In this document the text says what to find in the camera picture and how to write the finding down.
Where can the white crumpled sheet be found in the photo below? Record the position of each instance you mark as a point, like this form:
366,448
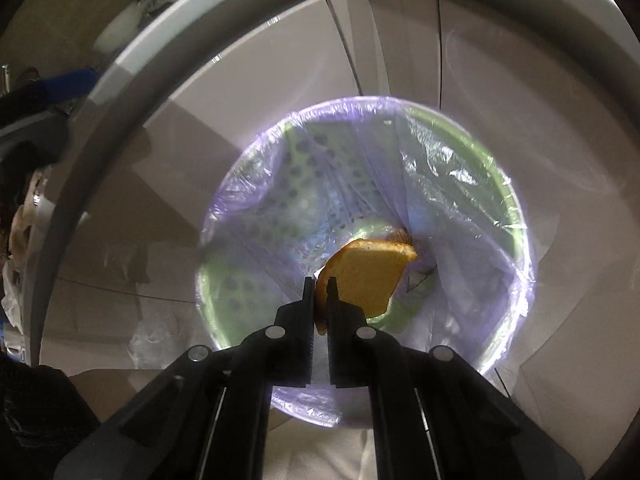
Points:
320,452

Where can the beige cabinet door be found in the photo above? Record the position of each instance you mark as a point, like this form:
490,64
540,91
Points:
540,110
385,40
240,80

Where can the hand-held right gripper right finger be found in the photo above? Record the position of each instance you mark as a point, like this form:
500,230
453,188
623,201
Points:
333,320

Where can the green perforated waste bin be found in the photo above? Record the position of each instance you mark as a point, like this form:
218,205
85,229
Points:
467,152

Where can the orange fruit peel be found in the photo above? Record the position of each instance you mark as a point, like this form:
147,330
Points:
365,280

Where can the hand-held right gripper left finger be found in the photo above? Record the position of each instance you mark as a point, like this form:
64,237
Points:
309,312

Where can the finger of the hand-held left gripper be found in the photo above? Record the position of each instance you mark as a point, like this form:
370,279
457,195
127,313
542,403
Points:
65,83

